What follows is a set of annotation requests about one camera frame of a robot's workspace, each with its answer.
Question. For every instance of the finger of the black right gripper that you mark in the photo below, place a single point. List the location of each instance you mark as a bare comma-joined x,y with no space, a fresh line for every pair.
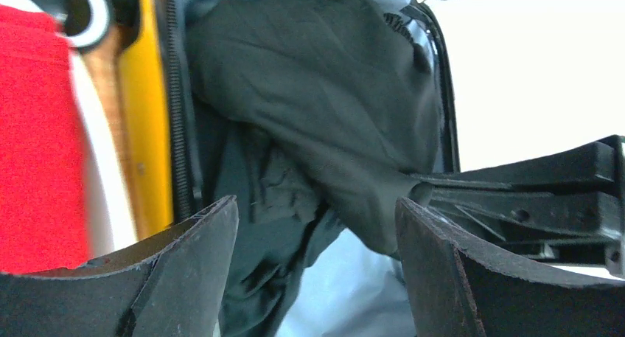
596,166
574,229

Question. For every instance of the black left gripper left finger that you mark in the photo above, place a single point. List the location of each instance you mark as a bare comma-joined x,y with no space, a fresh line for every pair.
170,284

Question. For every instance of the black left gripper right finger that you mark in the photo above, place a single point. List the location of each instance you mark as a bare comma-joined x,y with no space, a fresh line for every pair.
461,285

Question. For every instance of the white rectangular basin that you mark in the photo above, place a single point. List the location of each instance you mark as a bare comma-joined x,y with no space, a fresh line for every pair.
111,225

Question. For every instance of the red garment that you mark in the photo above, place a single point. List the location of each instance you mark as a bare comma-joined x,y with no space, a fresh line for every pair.
43,216

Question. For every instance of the yellow cartoon hard-shell suitcase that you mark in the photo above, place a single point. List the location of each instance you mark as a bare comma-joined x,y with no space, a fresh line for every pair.
135,47

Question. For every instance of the black garment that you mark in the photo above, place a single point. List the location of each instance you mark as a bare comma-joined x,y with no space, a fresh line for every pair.
317,115

